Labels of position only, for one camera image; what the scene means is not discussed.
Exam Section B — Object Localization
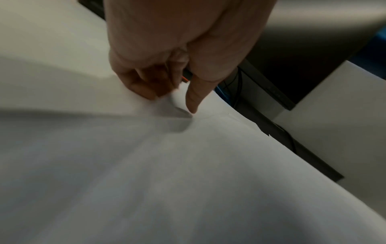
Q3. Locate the black computer monitor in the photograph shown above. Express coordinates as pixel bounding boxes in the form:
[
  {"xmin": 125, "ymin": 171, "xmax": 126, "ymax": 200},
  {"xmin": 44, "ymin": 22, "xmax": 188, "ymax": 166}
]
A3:
[{"xmin": 238, "ymin": 0, "xmax": 386, "ymax": 111}]

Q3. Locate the blue cable loop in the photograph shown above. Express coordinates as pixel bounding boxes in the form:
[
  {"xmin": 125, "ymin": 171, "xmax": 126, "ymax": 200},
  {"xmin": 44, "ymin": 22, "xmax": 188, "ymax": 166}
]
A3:
[{"xmin": 215, "ymin": 86, "xmax": 234, "ymax": 105}]

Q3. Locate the black keyboard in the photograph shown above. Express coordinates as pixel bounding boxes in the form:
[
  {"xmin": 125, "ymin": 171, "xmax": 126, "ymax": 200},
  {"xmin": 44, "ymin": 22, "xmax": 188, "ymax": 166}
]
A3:
[{"xmin": 256, "ymin": 117, "xmax": 345, "ymax": 184}]

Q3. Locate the pile of white papers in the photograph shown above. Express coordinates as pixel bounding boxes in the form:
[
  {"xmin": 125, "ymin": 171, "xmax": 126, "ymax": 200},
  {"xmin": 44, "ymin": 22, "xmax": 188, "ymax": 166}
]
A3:
[{"xmin": 0, "ymin": 55, "xmax": 386, "ymax": 244}]

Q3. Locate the person's left hand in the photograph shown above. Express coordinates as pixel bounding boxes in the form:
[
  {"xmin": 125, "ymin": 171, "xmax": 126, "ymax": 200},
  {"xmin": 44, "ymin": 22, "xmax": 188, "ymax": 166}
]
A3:
[{"xmin": 104, "ymin": 0, "xmax": 278, "ymax": 115}]

